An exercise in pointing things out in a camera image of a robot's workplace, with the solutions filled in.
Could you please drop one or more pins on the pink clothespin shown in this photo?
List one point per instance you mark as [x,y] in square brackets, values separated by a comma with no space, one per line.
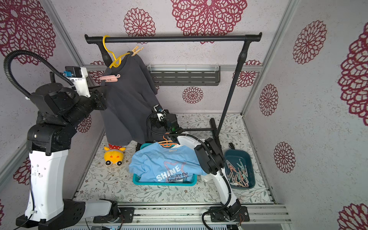
[110,78]

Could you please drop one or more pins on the black wall shelf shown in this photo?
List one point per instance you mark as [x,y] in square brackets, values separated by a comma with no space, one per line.
[185,75]

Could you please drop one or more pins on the dark grey t-shirt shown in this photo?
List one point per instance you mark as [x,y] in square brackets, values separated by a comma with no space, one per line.
[130,100]

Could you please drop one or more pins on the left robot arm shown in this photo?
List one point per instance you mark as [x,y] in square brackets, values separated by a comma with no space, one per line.
[60,111]

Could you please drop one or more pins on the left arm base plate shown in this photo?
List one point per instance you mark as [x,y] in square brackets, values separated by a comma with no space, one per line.
[118,215]

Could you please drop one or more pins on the orange plastic hanger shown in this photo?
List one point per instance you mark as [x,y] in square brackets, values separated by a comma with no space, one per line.
[168,143]

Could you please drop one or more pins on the colourful clothespins pile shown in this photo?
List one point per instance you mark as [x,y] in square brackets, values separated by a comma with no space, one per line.
[238,174]

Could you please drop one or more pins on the beige clothespin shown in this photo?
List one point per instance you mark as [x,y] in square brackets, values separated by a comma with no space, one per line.
[136,50]

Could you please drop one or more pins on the yellow plastic hanger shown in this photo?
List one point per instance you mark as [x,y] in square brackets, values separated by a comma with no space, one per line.
[117,60]

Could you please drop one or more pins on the light blue garment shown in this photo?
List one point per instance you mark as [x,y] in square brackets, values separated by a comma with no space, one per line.
[164,164]

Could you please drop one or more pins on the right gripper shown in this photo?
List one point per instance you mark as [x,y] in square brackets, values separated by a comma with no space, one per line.
[160,123]

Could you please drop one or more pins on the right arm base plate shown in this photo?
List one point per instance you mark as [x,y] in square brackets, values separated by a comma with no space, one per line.
[227,215]

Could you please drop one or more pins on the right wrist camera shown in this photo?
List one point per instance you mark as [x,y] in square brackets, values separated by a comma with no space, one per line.
[159,111]

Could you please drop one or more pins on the black clothes rack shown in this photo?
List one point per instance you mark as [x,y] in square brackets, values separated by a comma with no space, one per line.
[247,39]

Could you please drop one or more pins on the teal laundry basket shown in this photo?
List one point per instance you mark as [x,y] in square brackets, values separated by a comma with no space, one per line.
[164,181]

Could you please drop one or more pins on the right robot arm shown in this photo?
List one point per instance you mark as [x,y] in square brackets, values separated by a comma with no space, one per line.
[209,155]

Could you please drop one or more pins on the dark teal clothespin bin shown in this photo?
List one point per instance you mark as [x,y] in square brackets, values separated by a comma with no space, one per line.
[233,155]

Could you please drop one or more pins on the yellow plush toy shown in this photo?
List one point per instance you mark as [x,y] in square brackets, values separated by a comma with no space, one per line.
[114,155]

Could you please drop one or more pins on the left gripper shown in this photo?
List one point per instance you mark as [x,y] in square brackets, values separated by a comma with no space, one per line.
[101,102]

